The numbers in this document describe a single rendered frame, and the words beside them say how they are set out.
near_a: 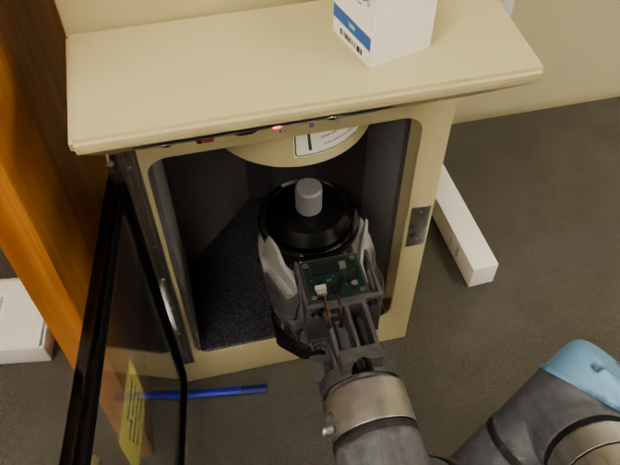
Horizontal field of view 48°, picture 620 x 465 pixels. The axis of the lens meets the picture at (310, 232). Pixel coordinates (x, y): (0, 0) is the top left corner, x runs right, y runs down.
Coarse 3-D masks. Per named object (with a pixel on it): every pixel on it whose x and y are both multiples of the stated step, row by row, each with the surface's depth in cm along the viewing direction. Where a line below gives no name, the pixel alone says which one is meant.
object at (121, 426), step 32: (128, 224) 61; (96, 256) 52; (128, 256) 60; (96, 288) 50; (128, 288) 60; (128, 320) 59; (160, 320) 73; (128, 352) 58; (160, 352) 72; (128, 384) 58; (160, 384) 72; (128, 416) 58; (160, 416) 71; (64, 448) 43; (96, 448) 48; (128, 448) 57; (160, 448) 70
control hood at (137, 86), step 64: (448, 0) 52; (128, 64) 47; (192, 64) 47; (256, 64) 47; (320, 64) 47; (384, 64) 47; (448, 64) 47; (512, 64) 47; (128, 128) 43; (192, 128) 44
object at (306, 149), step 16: (352, 128) 69; (256, 144) 67; (272, 144) 67; (288, 144) 66; (304, 144) 67; (320, 144) 67; (336, 144) 68; (352, 144) 69; (256, 160) 68; (272, 160) 67; (288, 160) 67; (304, 160) 67; (320, 160) 68
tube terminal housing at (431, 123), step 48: (96, 0) 48; (144, 0) 49; (192, 0) 50; (240, 0) 51; (288, 0) 52; (192, 144) 61; (240, 144) 62; (432, 144) 68; (432, 192) 74; (384, 336) 97
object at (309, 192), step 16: (288, 192) 73; (304, 192) 69; (320, 192) 70; (336, 192) 73; (272, 208) 72; (288, 208) 72; (304, 208) 70; (320, 208) 71; (336, 208) 72; (272, 224) 72; (288, 224) 71; (304, 224) 71; (320, 224) 71; (336, 224) 71; (288, 240) 70; (304, 240) 70; (320, 240) 70; (336, 240) 71
